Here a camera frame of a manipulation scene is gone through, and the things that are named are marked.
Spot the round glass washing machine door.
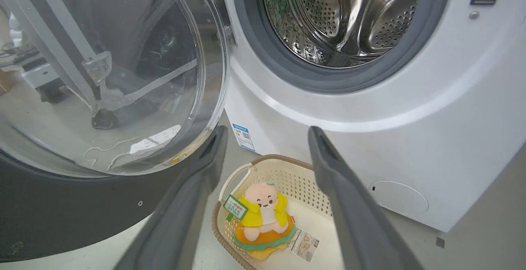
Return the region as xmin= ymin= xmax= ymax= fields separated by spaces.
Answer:
xmin=0 ymin=0 xmax=237 ymax=262

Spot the cream plastic laundry basket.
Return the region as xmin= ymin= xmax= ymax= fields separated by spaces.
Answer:
xmin=211 ymin=154 xmax=345 ymax=270

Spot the green paper hang tag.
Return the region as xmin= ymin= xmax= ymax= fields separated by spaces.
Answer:
xmin=223 ymin=195 xmax=249 ymax=222

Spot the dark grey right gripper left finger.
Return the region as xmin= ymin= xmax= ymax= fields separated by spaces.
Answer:
xmin=114 ymin=125 xmax=228 ymax=270

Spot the white wheeled cart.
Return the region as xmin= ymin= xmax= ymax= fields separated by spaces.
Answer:
xmin=21 ymin=54 xmax=68 ymax=104

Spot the printed paper label card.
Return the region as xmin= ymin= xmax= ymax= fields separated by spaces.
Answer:
xmin=286 ymin=227 xmax=320 ymax=263

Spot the blue energy label sticker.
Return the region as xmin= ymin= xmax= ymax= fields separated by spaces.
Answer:
xmin=232 ymin=123 xmax=256 ymax=152

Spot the white front-load washing machine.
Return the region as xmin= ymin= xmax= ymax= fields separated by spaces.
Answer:
xmin=214 ymin=0 xmax=526 ymax=233

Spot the plush doll in yellow jacket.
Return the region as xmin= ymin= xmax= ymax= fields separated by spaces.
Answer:
xmin=233 ymin=181 xmax=296 ymax=261

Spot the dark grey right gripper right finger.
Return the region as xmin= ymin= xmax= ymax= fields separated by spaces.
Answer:
xmin=308 ymin=126 xmax=424 ymax=270

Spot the white power strip with cord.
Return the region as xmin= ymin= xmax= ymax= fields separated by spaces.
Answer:
xmin=83 ymin=125 xmax=182 ymax=171

